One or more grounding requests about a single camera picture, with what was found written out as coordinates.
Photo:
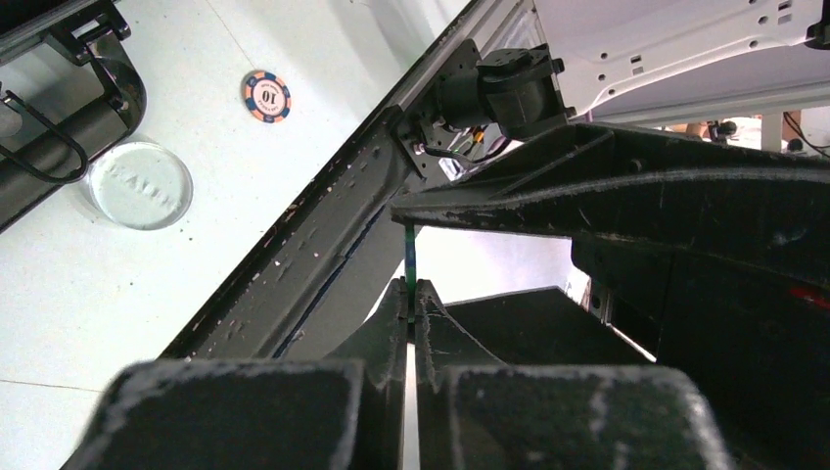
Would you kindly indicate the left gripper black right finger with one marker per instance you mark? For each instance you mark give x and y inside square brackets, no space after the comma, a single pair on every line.
[530,381]

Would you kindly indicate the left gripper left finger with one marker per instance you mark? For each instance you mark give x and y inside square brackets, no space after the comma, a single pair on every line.
[342,411]

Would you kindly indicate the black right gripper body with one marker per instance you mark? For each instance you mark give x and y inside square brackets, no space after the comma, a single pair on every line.
[755,343]

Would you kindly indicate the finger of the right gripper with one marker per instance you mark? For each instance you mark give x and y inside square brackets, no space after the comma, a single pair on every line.
[649,189]

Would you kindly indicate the brown white poker chip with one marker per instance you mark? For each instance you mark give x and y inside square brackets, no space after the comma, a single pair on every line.
[266,96]

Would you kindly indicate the clear dealer button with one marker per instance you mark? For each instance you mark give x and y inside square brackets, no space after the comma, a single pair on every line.
[140,185]

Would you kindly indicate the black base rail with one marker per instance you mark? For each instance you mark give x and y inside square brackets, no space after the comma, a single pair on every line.
[259,308]

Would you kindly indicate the black poker case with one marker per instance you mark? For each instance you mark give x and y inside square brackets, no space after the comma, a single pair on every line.
[50,140]

